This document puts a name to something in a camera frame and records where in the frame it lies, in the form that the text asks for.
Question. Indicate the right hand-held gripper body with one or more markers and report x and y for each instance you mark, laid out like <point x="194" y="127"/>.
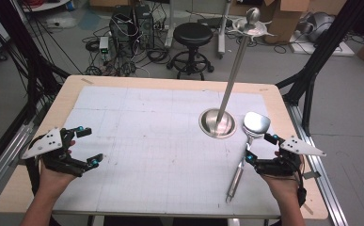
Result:
<point x="288" y="163"/>

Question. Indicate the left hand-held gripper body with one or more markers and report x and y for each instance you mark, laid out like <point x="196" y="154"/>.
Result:
<point x="49" y="142"/>

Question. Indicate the metal spatula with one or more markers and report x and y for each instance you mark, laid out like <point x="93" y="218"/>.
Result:
<point x="235" y="183"/>

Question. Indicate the metal utensil stand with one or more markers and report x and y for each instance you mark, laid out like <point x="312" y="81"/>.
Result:
<point x="233" y="78"/>

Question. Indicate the person's right hand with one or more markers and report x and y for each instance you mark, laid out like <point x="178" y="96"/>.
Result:
<point x="281" y="186"/>

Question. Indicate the person's left hand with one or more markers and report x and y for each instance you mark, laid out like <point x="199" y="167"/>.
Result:
<point x="54" y="182"/>

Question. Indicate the grey tape piece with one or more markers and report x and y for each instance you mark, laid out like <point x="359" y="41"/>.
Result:
<point x="312" y="175"/>

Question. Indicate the white grid mat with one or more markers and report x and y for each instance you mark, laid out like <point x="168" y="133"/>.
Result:
<point x="154" y="157"/>

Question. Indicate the small white electronic box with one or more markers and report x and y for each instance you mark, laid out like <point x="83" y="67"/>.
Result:
<point x="104" y="44"/>

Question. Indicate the white flat platform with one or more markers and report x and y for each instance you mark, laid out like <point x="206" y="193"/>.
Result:
<point x="324" y="48"/>

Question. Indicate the black computer tower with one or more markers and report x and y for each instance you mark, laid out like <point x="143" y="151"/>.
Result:
<point x="121" y="34"/>
<point x="145" y="25"/>

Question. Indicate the open cardboard box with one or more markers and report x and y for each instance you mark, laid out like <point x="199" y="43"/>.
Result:
<point x="284" y="22"/>

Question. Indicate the grey round machine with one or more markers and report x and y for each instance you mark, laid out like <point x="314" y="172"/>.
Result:
<point x="319" y="25"/>

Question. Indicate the black round stool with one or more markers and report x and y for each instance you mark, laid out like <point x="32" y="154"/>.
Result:
<point x="192" y="36"/>

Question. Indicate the aluminium rail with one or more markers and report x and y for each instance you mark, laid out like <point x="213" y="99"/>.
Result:
<point x="324" y="182"/>
<point x="4" y="157"/>

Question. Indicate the black metal frame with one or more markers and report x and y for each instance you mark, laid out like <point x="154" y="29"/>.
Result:
<point x="29" y="62"/>
<point x="314" y="62"/>

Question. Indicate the white stand post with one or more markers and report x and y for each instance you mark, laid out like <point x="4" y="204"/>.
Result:
<point x="170" y="22"/>
<point x="222" y="34"/>

